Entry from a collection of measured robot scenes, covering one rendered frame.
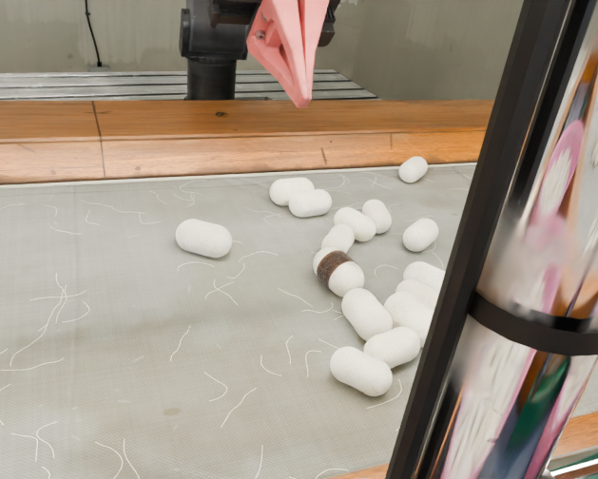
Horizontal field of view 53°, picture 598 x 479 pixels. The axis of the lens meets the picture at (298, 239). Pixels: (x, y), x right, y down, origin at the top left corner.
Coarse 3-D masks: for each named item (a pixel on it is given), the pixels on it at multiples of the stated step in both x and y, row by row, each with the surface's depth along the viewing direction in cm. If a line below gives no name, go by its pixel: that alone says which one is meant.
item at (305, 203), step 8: (304, 192) 43; (312, 192) 43; (320, 192) 43; (296, 200) 42; (304, 200) 42; (312, 200) 43; (320, 200) 43; (328, 200) 43; (296, 208) 43; (304, 208) 42; (312, 208) 43; (320, 208) 43; (328, 208) 43; (304, 216) 43
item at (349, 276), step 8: (328, 248) 36; (336, 248) 36; (320, 256) 36; (344, 264) 35; (352, 264) 35; (336, 272) 35; (344, 272) 34; (352, 272) 34; (360, 272) 35; (336, 280) 34; (344, 280) 34; (352, 280) 34; (360, 280) 35; (336, 288) 35; (344, 288) 34; (352, 288) 34
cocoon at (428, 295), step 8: (408, 280) 35; (416, 280) 35; (400, 288) 35; (408, 288) 34; (416, 288) 34; (424, 288) 34; (432, 288) 34; (416, 296) 34; (424, 296) 34; (432, 296) 34; (432, 304) 34
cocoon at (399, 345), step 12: (384, 336) 30; (396, 336) 30; (408, 336) 30; (372, 348) 30; (384, 348) 29; (396, 348) 30; (408, 348) 30; (384, 360) 29; (396, 360) 30; (408, 360) 30
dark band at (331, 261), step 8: (328, 256) 35; (336, 256) 35; (344, 256) 35; (320, 264) 36; (328, 264) 35; (336, 264) 35; (320, 272) 35; (328, 272) 35; (320, 280) 36; (328, 280) 35; (328, 288) 36
